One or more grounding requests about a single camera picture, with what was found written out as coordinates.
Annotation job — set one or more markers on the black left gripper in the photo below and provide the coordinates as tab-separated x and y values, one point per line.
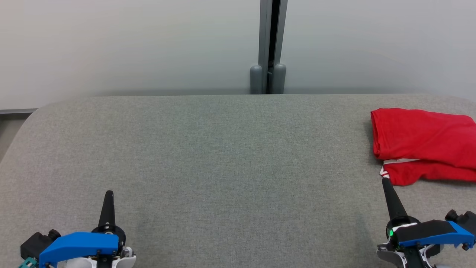
111	228

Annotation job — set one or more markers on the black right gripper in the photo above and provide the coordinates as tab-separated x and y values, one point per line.
399	220

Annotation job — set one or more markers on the red shorts white waistband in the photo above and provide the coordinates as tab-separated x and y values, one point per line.
427	174

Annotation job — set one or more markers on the red and white shirt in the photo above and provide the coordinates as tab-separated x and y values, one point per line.
424	134

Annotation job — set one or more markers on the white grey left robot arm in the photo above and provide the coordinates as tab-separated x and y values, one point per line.
128	258

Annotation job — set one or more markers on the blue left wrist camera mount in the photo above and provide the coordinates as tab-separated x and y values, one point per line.
78	243

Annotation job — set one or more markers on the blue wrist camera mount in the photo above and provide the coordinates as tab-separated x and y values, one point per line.
431	230
78	243

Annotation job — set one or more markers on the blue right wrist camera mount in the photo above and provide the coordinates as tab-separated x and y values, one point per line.
431	230

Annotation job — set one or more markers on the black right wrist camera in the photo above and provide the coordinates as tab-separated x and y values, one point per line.
466	219

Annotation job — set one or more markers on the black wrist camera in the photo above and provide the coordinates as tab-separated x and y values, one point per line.
466	219
35	243

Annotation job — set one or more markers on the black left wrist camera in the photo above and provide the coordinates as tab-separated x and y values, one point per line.
35	243

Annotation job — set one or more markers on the grey partition base rail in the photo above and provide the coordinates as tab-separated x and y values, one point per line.
16	111

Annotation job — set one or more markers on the grey partition post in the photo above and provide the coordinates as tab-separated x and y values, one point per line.
264	37

